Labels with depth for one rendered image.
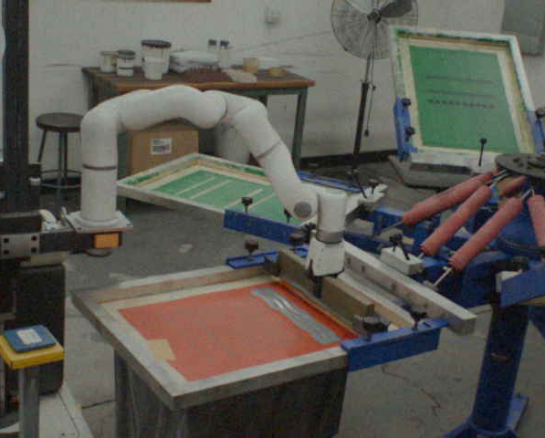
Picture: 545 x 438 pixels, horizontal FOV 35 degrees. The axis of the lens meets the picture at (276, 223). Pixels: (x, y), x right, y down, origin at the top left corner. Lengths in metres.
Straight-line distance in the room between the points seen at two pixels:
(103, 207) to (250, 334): 0.53
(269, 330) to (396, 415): 1.66
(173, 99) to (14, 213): 0.52
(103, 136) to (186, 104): 0.24
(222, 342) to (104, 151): 0.59
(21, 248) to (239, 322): 0.61
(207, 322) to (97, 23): 3.97
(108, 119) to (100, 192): 0.20
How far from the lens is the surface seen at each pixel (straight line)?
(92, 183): 2.40
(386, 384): 4.11
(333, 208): 2.32
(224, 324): 2.32
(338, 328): 2.37
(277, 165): 2.28
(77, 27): 6.02
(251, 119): 2.27
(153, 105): 2.31
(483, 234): 2.70
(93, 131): 2.35
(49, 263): 3.05
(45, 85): 6.01
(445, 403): 4.05
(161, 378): 1.99
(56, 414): 3.19
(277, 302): 2.46
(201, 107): 2.25
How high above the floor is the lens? 1.99
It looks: 20 degrees down
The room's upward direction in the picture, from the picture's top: 6 degrees clockwise
